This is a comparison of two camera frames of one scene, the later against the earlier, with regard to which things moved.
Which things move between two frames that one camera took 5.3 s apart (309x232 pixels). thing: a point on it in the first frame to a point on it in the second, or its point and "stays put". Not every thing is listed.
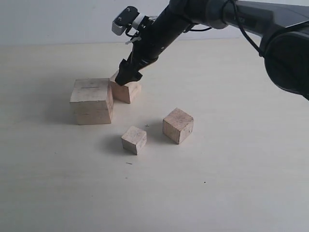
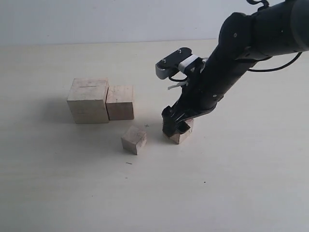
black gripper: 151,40 to 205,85
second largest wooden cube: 130,93 to 119,102
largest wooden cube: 92,101 stays put
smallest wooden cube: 133,139 stays put
